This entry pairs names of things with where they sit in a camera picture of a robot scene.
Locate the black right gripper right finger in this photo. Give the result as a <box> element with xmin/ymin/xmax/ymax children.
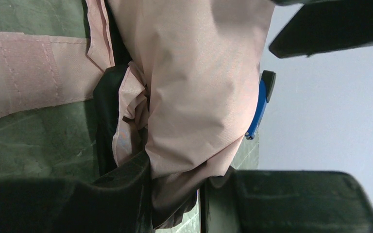
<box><xmin>200</xmin><ymin>167</ymin><xmax>373</xmax><ymax>233</ymax></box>

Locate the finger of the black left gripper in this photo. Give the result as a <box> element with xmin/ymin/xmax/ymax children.
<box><xmin>269</xmin><ymin>0</ymin><xmax>373</xmax><ymax>59</ymax></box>

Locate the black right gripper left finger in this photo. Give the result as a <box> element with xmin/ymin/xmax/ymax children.
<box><xmin>0</xmin><ymin>152</ymin><xmax>153</xmax><ymax>233</ymax></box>

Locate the pink and black folding umbrella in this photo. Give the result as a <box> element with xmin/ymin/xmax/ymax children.
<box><xmin>0</xmin><ymin>0</ymin><xmax>274</xmax><ymax>232</ymax></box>

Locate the blue and black stapler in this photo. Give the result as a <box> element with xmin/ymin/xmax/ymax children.
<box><xmin>245</xmin><ymin>70</ymin><xmax>276</xmax><ymax>140</ymax></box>

